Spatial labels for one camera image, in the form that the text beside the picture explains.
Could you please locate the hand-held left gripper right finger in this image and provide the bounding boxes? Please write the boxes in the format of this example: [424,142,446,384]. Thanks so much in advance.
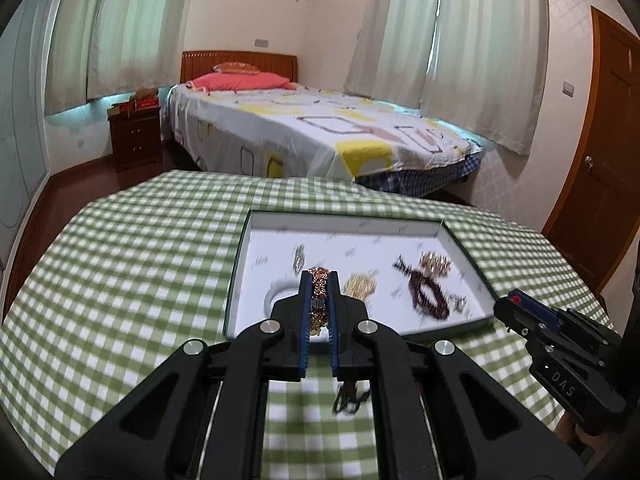
[327,270,587,480]

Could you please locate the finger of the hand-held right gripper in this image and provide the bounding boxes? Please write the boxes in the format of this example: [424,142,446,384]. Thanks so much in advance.
[494,297,553,348]
[509,289,571,333]

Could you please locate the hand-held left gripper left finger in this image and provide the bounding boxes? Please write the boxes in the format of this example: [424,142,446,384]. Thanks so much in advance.
[54,270,313,480]

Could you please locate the gold chain bracelet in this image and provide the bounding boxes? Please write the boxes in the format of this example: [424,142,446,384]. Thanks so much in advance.
[306,266,332,337]

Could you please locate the pearl necklace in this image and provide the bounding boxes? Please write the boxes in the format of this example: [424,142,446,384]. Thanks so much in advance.
[342,272,379,303]

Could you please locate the dark red bead bracelet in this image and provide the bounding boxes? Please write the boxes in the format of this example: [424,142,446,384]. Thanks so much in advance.
[392,255,451,320]

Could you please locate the gold flower brooch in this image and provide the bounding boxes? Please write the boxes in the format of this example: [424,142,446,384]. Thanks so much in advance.
[417,251,453,278]

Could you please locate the dark green jewelry box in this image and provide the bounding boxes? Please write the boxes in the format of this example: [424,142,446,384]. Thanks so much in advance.
[222,209,501,345]

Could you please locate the person's right hand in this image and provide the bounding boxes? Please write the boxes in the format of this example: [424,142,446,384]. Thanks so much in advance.
[552,407,608,461]

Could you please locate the white jade bangle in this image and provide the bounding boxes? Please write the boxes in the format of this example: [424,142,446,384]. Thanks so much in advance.
[260,280,301,311]

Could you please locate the wooden door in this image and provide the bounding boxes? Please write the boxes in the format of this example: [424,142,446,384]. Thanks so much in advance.
[542,5,640,296]

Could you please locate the green checked tablecloth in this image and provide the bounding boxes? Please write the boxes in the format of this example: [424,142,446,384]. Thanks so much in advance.
[0,170,608,478]

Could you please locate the bed with patterned sheet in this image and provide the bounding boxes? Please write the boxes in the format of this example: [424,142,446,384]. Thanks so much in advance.
[162,80,483,198]

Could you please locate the wide pale curtain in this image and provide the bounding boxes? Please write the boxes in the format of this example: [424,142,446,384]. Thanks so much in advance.
[422,0,551,156]
[87,0,198,98]

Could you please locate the dark wooden nightstand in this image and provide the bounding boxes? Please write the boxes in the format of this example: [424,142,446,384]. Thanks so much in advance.
[107,107,163,172]

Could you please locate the pink pillow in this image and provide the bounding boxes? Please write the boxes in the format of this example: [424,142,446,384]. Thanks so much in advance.
[186,72,296,93]

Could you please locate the wooden headboard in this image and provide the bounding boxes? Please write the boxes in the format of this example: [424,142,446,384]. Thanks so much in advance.
[180,51,299,86]

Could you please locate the red and gold cushion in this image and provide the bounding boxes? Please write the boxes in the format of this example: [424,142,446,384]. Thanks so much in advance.
[212,61,261,75]

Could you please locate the narrow pale curtain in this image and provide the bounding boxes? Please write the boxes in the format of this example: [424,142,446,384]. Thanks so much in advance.
[345,0,443,111]
[45,0,108,116]

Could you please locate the frosted glass wardrobe door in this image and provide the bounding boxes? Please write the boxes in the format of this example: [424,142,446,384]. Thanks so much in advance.
[0,0,61,231]

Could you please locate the black bead bracelet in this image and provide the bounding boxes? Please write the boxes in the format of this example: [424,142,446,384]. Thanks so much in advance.
[332,380,373,416]

